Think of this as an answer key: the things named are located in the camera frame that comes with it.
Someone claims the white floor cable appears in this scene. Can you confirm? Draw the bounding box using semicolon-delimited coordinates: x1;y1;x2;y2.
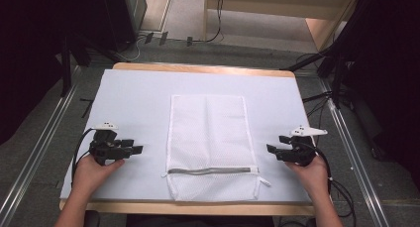
121;34;147;62

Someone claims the black curtain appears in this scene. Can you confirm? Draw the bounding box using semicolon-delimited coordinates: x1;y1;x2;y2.
325;0;420;191
0;0;137;146

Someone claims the person's dark clothing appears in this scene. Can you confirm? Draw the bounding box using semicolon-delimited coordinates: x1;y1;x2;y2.
126;214;275;227

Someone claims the wooden table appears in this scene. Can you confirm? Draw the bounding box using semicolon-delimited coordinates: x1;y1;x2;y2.
58;61;315;217

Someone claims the black hanging cable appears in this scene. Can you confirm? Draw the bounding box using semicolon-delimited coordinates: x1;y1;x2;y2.
190;0;226;45

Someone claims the person's left hand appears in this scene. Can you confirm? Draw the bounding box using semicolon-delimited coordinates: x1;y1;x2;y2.
71;154;126;201

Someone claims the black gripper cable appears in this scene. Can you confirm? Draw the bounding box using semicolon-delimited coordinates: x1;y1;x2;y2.
306;143;357;227
70;127;97;187

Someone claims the light wooden shelf unit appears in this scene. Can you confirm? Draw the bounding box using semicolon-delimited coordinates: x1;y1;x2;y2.
202;0;365;53

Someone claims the person's right hand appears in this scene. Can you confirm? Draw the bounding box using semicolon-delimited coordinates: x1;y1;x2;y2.
284;154;332;201

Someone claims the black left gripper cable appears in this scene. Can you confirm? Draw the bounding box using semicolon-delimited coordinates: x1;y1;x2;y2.
70;127;97;187

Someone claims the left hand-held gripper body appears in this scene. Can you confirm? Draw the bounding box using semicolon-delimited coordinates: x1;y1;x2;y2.
88;122;129;167

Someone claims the white mesh laundry bag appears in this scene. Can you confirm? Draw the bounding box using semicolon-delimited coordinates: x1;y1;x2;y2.
160;94;272;202

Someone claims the white table mat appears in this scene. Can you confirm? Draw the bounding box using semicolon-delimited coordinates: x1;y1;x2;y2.
59;68;313;203

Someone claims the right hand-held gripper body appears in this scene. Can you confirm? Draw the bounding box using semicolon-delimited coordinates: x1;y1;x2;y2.
274;125;329;168

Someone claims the metal floor rail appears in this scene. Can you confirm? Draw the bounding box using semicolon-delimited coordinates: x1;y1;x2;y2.
317;77;392;227
0;65;82;227

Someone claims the grey cabinet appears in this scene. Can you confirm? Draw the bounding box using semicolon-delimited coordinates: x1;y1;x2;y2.
122;0;149;45

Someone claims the black metal stand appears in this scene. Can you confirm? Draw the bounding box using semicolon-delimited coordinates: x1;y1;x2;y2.
279;47;350;110
59;33;97;98

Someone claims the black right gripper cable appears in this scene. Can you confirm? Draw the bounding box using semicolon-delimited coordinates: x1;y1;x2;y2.
306;143;357;227

